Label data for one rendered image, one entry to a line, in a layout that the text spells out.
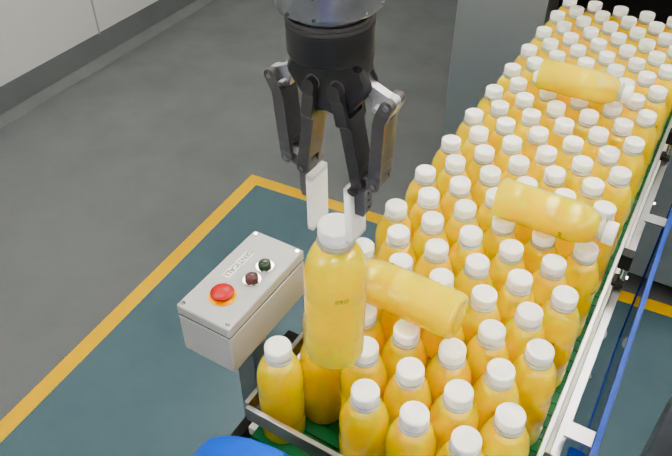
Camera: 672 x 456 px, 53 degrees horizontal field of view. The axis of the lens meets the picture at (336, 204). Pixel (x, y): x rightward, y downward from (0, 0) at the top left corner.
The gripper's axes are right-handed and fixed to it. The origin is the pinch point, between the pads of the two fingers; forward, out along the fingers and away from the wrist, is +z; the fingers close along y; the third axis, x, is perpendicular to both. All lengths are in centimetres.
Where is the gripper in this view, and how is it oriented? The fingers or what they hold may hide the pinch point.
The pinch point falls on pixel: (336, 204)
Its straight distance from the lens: 67.5
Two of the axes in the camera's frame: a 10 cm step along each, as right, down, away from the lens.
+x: 5.3, -5.4, 6.6
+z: 0.2, 7.8, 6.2
